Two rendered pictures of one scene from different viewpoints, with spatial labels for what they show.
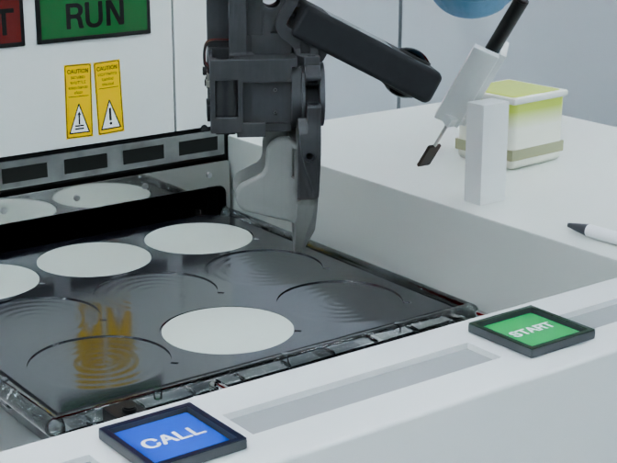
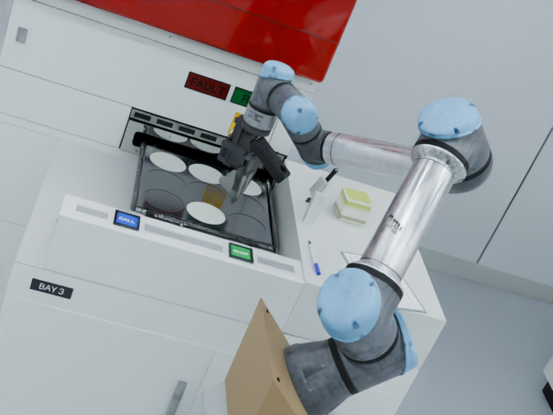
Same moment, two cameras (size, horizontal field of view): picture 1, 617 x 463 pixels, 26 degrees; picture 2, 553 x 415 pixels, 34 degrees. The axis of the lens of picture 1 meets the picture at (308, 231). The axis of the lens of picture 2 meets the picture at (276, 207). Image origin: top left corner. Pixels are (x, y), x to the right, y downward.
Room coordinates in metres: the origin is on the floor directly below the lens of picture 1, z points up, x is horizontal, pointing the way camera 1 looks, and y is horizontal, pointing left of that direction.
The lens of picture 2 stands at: (-0.81, -0.82, 1.93)
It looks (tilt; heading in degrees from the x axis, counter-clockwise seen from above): 26 degrees down; 22
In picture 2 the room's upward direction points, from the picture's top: 23 degrees clockwise
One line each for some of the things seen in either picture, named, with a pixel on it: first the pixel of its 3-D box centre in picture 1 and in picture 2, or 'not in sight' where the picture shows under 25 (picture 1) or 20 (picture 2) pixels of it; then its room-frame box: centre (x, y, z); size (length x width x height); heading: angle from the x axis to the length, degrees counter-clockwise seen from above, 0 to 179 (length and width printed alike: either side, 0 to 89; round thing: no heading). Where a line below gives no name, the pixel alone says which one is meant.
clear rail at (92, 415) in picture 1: (285, 363); (206, 229); (0.89, 0.02, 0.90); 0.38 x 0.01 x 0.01; 126
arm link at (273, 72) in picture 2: not in sight; (272, 87); (0.95, 0.02, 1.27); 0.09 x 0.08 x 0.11; 63
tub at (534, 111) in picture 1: (510, 123); (353, 206); (1.23, -0.19, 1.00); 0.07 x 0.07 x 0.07; 40
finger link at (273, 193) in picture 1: (275, 197); (229, 184); (0.94, 0.02, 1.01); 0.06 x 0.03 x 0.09; 96
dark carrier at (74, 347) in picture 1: (155, 294); (206, 193); (1.04, 0.13, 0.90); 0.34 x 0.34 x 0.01; 36
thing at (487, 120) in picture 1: (473, 118); (317, 197); (1.09, -0.14, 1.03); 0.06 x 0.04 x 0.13; 36
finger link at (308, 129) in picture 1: (305, 137); (241, 174); (0.93, 0.00, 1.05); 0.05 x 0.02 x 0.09; 6
